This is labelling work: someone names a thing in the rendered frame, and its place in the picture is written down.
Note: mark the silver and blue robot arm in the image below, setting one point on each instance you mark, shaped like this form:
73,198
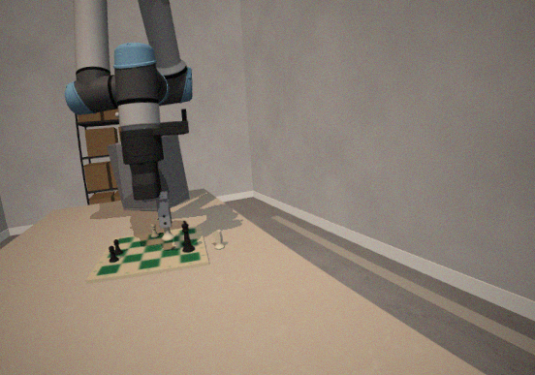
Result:
135,77

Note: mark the black pawn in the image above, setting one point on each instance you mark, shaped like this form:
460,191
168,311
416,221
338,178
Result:
113,258
117,249

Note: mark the white pawn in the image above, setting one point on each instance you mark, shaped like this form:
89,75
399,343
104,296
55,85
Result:
154,234

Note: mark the green and cream chessboard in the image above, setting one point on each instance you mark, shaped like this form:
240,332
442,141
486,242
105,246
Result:
144,255

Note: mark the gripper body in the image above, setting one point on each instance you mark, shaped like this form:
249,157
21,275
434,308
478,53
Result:
141,142

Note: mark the white chess king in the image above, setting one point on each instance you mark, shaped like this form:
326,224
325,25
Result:
167,235

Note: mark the black chess king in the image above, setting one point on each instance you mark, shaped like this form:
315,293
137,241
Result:
188,247

